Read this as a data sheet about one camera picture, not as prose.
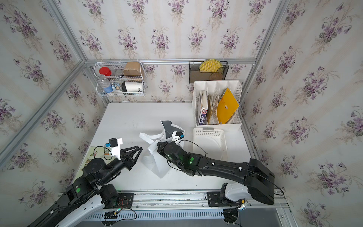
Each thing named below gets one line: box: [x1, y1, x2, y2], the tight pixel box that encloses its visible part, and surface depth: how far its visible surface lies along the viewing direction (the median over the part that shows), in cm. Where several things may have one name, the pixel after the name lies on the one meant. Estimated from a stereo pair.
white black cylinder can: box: [121, 80, 143, 93], surface depth 95 cm
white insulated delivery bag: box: [138, 120, 186, 179], surface depth 74 cm
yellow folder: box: [217, 87, 240, 125], surface depth 100 cm
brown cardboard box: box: [122, 61, 142, 76], surface depth 92 cm
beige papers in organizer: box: [207, 93, 220, 125], surface depth 92 cm
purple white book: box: [198, 90, 208, 126], surface depth 90 cm
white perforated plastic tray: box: [192, 127, 228, 161], surface depth 97 cm
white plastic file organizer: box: [191, 80, 243, 131], surface depth 100 cm
